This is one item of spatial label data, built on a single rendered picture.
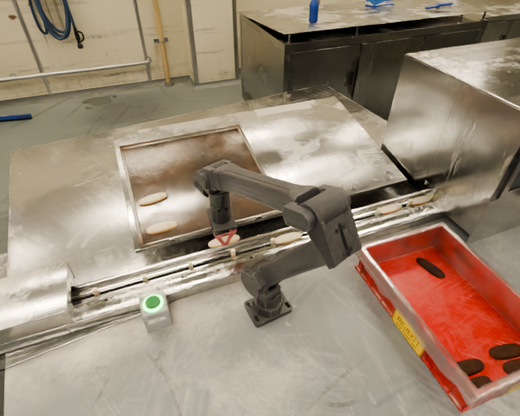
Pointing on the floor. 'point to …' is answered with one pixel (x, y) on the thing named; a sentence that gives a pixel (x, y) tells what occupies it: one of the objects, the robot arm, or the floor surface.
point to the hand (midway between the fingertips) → (223, 238)
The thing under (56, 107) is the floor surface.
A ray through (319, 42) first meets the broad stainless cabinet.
